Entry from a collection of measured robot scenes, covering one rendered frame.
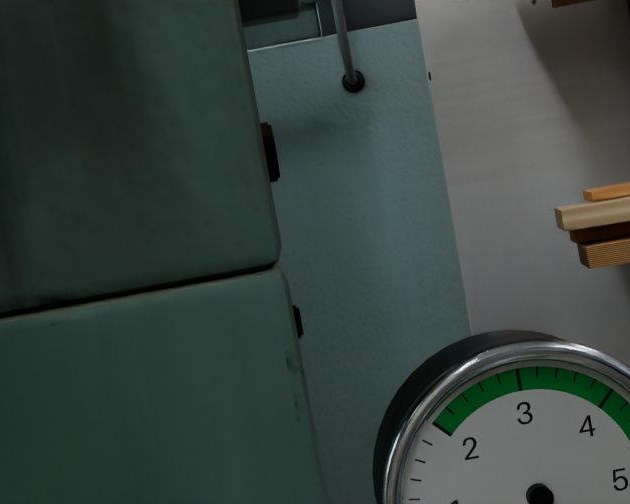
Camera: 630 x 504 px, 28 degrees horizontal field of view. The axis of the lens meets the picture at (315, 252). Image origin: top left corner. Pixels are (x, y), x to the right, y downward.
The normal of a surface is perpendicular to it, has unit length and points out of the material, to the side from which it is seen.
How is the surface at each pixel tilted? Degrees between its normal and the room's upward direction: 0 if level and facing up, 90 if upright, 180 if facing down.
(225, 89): 90
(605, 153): 90
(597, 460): 90
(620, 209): 89
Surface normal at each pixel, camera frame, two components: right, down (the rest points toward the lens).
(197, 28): 0.06, 0.04
